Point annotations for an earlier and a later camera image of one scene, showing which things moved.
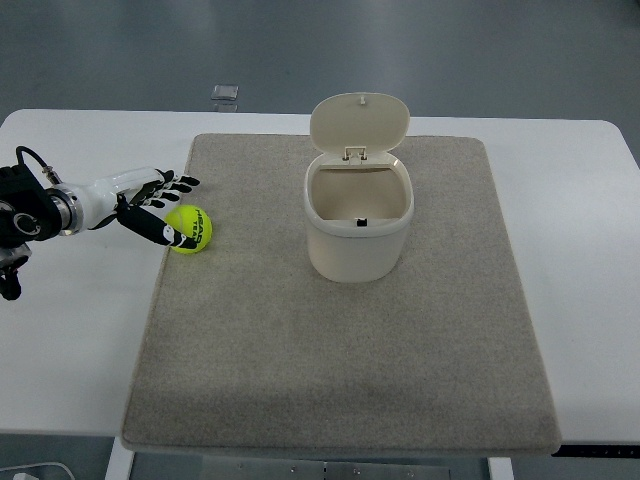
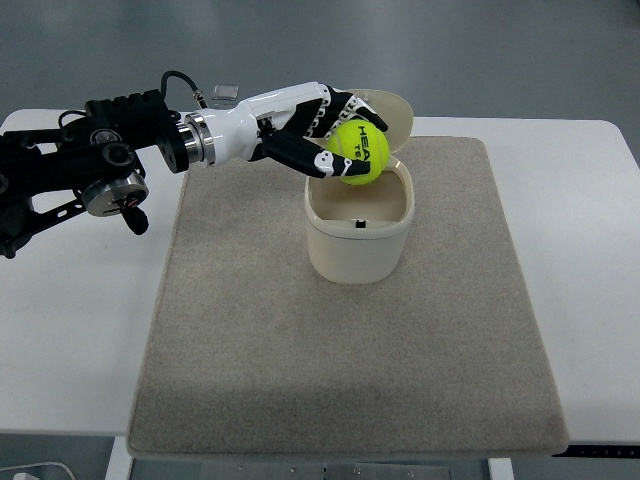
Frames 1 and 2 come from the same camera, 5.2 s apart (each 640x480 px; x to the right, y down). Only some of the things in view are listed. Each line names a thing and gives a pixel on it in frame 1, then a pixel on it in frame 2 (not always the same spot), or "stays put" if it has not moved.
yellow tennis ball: (192, 221) → (360, 140)
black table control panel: (599, 450) stays put
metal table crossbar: (308, 466) stays put
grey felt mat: (247, 348) stays put
